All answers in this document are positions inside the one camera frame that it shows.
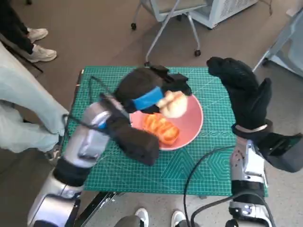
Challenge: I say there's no black stand leg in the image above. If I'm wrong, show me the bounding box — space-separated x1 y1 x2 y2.
0 33 45 73

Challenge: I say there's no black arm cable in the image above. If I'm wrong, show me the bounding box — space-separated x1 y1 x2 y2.
62 75 114 133
183 145 237 227

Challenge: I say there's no person in black trousers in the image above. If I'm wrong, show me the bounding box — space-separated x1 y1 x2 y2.
0 0 58 63

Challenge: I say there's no pale cardboard sheet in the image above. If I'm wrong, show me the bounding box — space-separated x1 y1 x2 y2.
285 7 300 17

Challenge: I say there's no person in pale trousers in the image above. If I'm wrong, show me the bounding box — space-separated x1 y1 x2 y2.
0 44 71 154

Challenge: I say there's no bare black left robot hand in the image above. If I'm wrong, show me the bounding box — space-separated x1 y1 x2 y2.
115 65 192 114

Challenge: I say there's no grey rolling chair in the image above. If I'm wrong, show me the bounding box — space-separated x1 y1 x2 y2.
131 0 209 67

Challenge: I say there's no white perforated cabinet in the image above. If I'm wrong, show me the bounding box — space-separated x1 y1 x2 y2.
189 0 258 30

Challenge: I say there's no white shoe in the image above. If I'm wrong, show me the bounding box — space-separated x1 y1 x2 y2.
170 210 186 227
134 208 149 227

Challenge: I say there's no thin black floor cable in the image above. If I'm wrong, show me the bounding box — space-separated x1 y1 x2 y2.
259 0 273 16

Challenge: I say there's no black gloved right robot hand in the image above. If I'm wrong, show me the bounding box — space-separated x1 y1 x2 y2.
206 56 273 131

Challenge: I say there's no long striped toy bread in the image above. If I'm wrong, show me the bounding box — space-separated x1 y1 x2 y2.
143 113 180 145

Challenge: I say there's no dark grey knee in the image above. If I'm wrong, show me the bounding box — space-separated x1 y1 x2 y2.
116 215 143 227
176 219 197 227

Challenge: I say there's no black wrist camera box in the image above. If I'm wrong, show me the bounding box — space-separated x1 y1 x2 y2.
106 113 160 166
257 132 303 173

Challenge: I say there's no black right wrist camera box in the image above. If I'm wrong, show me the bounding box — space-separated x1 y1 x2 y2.
257 132 303 173

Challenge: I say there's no round scored toy bread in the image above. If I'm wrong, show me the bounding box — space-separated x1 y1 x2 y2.
157 90 188 118

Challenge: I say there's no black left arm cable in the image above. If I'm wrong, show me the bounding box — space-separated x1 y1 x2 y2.
62 75 114 133

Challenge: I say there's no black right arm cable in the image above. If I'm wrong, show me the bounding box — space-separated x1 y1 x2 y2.
183 145 237 227

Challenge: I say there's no pink bowl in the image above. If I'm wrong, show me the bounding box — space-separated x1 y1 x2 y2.
129 93 204 151

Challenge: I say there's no green cutting mat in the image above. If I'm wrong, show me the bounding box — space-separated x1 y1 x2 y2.
68 66 269 197

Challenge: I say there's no black metal slide rail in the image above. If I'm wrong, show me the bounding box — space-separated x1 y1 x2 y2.
78 191 125 227

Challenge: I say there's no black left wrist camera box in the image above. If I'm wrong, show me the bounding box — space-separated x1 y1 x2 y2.
106 113 160 166

